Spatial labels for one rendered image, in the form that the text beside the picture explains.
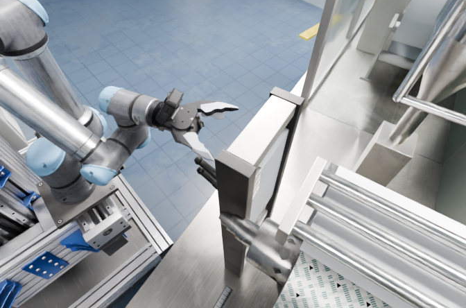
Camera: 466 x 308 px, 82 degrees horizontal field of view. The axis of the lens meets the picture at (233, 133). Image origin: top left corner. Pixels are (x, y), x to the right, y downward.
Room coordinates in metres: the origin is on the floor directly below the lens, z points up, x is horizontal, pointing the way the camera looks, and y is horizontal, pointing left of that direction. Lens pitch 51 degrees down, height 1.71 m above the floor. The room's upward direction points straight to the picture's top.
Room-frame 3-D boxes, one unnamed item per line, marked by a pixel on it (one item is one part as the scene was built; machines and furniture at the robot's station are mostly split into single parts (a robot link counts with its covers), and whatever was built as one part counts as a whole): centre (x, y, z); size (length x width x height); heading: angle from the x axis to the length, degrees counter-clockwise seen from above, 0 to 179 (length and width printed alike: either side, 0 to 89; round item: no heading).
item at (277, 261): (0.11, -0.06, 1.34); 0.06 x 0.06 x 0.06; 57
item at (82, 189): (0.48, 0.58, 0.87); 0.15 x 0.15 x 0.10
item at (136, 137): (0.49, 0.29, 1.12); 0.11 x 0.08 x 0.11; 158
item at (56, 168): (0.48, 0.58, 0.98); 0.13 x 0.12 x 0.14; 158
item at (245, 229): (0.14, -0.01, 1.34); 0.06 x 0.03 x 0.03; 57
